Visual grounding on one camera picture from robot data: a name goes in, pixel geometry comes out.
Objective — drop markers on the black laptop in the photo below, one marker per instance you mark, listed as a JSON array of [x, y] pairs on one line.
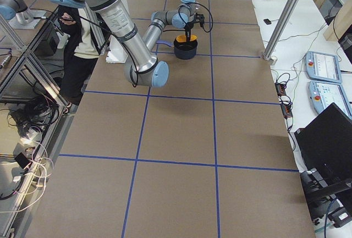
[[325, 143]]

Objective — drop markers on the small black square pad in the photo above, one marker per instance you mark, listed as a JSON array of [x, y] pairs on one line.
[[267, 21]]

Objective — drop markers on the upper teach pendant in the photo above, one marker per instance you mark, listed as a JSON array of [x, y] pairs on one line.
[[322, 66]]

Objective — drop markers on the yellow corn cob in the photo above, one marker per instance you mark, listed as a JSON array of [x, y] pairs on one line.
[[181, 38]]

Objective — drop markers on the dark blue pot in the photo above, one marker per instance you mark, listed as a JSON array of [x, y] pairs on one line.
[[183, 51]]

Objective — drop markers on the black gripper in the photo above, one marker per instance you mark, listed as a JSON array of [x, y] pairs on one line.
[[188, 23]]

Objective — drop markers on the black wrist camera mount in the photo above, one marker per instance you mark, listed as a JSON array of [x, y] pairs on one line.
[[199, 19]]

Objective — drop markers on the lower teach pendant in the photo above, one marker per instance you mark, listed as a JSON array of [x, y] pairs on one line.
[[323, 94]]

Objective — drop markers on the aluminium frame post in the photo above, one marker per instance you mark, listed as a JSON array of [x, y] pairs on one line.
[[278, 30]]

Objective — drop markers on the white camera stand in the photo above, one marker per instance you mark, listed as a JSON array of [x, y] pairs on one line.
[[116, 53]]

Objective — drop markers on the person in black clothes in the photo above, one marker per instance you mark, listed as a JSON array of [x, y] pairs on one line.
[[80, 53]]

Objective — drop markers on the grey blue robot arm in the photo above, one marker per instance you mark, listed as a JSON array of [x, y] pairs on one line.
[[143, 67]]

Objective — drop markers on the teach pendant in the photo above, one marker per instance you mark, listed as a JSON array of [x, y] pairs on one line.
[[322, 66], [323, 94]]

